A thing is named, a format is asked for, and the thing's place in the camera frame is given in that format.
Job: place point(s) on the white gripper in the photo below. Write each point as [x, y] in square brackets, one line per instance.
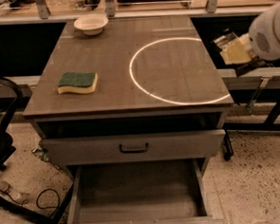
[263, 39]

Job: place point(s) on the dark rxbar chocolate wrapper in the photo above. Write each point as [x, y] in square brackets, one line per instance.
[227, 38]

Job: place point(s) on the grey wooden drawer cabinet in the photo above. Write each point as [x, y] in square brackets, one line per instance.
[154, 77]

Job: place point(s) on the open grey middle drawer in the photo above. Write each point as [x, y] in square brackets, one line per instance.
[154, 192]

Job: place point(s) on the closed grey top drawer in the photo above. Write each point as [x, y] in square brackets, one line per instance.
[124, 148]

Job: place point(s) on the black metal stand leg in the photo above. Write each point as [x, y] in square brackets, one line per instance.
[262, 95]

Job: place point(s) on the white bowl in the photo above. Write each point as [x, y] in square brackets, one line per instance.
[91, 24]

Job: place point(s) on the green yellow sponge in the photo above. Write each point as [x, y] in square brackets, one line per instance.
[78, 83]

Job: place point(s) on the black chair frame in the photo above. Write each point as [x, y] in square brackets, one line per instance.
[6, 149]

